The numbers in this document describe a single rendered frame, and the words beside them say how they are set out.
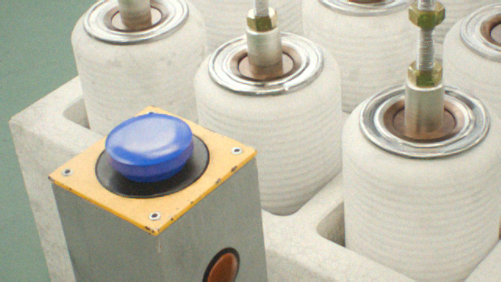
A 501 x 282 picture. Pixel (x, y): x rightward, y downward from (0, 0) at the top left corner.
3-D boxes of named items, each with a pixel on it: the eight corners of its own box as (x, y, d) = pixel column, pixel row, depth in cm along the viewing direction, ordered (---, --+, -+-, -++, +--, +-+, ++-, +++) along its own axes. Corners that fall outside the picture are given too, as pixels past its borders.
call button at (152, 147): (214, 162, 47) (209, 127, 45) (155, 208, 44) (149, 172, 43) (153, 135, 49) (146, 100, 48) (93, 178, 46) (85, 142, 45)
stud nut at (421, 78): (407, 86, 56) (407, 74, 55) (407, 70, 57) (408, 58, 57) (442, 87, 55) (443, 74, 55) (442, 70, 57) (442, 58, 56)
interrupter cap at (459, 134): (355, 164, 56) (355, 154, 55) (362, 89, 62) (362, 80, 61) (493, 167, 55) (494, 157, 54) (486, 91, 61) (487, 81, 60)
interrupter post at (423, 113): (402, 138, 57) (402, 90, 56) (403, 113, 59) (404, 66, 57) (445, 139, 57) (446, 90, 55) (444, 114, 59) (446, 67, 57)
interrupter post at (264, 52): (240, 69, 65) (236, 24, 63) (268, 55, 66) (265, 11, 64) (263, 83, 63) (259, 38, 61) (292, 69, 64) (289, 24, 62)
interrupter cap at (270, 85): (185, 69, 65) (184, 59, 65) (275, 27, 69) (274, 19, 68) (256, 116, 60) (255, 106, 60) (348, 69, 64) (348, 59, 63)
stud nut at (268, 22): (242, 23, 63) (241, 12, 62) (263, 14, 64) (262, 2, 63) (261, 34, 62) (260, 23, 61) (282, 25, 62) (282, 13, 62)
